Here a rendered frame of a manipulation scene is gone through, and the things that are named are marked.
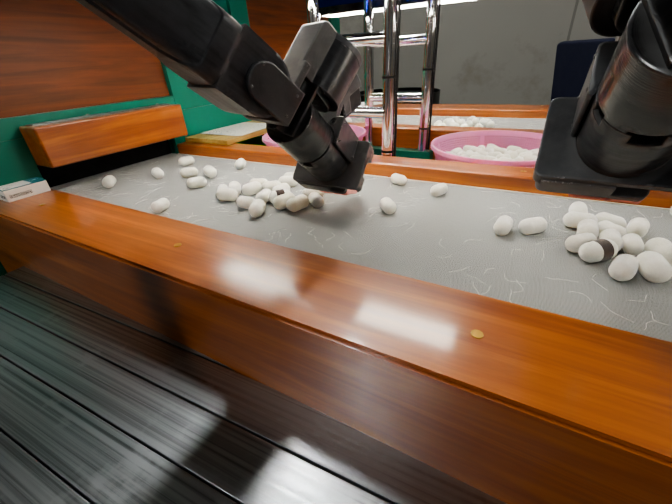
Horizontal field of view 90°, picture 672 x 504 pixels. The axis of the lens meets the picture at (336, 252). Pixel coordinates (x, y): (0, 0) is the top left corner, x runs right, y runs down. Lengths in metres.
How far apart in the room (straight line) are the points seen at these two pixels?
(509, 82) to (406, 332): 2.80
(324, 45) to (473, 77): 2.64
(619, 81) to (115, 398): 0.44
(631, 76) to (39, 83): 0.86
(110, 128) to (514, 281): 0.76
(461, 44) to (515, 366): 2.85
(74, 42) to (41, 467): 0.74
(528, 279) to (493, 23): 2.70
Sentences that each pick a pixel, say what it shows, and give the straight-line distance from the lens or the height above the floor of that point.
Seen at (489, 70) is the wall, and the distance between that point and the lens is 2.99.
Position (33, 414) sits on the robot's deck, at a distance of 0.44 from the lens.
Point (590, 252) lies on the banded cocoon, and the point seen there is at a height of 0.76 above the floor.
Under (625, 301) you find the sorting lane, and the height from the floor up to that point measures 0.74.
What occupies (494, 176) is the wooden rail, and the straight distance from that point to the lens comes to 0.60.
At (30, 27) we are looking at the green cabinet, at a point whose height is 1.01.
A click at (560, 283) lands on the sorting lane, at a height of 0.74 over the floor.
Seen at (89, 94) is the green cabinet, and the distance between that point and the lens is 0.92.
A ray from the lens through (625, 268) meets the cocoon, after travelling 0.40.
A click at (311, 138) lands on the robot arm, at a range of 0.38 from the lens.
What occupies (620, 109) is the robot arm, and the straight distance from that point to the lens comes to 0.25.
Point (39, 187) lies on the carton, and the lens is 0.76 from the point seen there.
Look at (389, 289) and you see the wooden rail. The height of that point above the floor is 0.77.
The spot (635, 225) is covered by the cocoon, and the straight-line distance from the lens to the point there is 0.50.
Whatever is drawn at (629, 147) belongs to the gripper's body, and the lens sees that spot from 0.27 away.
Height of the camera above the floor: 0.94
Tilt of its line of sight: 30 degrees down
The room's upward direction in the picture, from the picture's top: 4 degrees counter-clockwise
